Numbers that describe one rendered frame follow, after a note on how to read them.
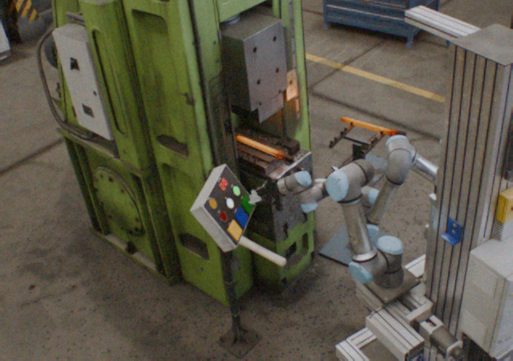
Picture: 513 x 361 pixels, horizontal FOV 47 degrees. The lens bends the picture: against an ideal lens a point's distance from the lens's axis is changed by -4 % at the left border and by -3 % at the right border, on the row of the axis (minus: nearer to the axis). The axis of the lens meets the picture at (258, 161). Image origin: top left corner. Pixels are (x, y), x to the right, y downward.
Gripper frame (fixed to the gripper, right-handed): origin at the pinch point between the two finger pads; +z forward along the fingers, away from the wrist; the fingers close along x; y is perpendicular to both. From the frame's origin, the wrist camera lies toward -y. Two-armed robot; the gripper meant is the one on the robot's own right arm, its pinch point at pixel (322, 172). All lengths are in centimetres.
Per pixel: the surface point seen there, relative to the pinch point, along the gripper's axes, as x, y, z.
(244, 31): -9, -77, 38
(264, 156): -5.4, 1.0, 36.5
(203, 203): -71, -20, 15
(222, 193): -56, -14, 18
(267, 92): -4, -42, 31
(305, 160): 16.1, 11.9, 24.7
